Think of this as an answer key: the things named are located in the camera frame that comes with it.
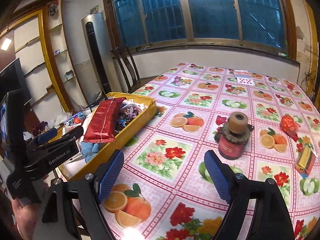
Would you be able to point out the colourful sponge pack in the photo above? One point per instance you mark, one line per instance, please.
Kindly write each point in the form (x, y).
(305, 162)

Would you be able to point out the dark wooden chair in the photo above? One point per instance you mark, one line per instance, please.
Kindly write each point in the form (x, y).
(129, 69)

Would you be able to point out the window with wooden frame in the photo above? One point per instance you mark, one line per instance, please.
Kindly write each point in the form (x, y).
(264, 25)

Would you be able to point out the person's left hand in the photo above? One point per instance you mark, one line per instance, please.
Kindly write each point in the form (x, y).
(26, 218)

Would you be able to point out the brown tape roll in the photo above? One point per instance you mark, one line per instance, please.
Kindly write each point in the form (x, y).
(237, 122)

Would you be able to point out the red plastic bag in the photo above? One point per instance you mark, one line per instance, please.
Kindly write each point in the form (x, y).
(289, 126)

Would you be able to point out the red foil package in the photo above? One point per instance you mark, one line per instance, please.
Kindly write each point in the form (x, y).
(102, 126)

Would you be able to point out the playing cards pile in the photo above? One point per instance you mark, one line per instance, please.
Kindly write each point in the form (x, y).
(243, 77)

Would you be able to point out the clear cartoon zipper pouch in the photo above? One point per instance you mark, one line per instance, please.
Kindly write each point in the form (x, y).
(128, 112)

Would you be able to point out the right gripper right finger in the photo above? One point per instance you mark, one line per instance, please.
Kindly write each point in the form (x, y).
(271, 219)

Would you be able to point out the tall silver air conditioner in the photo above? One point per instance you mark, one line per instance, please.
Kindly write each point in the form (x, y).
(99, 50)

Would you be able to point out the yellow taped foam box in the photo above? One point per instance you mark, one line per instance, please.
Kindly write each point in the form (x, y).
(120, 139)

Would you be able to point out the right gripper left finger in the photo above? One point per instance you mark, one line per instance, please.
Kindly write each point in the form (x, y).
(56, 219)

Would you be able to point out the black television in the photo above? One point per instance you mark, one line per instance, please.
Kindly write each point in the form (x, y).
(12, 78)

